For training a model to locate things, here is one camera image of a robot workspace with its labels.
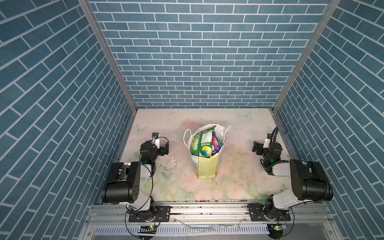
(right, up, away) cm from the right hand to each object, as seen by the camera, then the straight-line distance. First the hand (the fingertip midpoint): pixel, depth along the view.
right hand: (262, 140), depth 94 cm
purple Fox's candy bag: (-33, +1, -24) cm, 40 cm away
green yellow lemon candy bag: (-39, +1, -23) cm, 45 cm away
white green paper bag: (-37, -11, -20) cm, 43 cm away
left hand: (-65, +1, -1) cm, 65 cm away
